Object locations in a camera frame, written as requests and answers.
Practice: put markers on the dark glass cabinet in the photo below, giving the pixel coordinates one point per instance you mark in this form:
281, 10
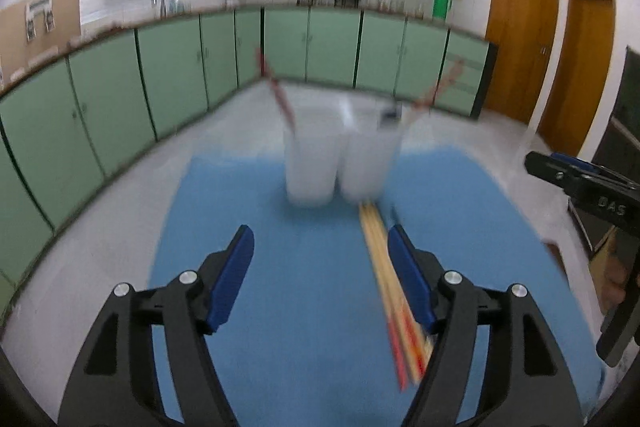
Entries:
619, 147

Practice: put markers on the white double utensil holder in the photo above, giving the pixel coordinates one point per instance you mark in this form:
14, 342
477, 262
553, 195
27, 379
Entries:
338, 150

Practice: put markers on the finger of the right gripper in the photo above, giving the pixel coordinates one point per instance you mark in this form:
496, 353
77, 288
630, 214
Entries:
595, 169
560, 174

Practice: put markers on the brown water purifier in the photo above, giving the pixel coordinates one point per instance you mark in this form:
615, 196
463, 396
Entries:
31, 28

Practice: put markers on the person's right hand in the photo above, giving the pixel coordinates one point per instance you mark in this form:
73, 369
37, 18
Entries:
615, 276

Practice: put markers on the green lower cabinets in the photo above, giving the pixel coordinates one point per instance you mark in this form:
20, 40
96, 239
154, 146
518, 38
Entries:
80, 119

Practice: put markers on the blue table mat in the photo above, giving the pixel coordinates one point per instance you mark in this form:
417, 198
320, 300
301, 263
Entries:
306, 343

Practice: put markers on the green thermos jug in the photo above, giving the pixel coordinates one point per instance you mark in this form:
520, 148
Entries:
441, 9

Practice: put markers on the black plastic spoon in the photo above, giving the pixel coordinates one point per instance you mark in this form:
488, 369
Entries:
391, 117

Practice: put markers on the orange red patterned chopstick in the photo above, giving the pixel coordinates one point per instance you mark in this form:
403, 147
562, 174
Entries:
395, 306

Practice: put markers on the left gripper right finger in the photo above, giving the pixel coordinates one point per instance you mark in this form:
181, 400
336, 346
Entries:
526, 380

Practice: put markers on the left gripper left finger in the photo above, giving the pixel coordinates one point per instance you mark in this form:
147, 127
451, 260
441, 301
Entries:
114, 379

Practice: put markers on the wooden door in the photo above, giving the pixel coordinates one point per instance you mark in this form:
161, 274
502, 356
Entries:
523, 31
581, 74

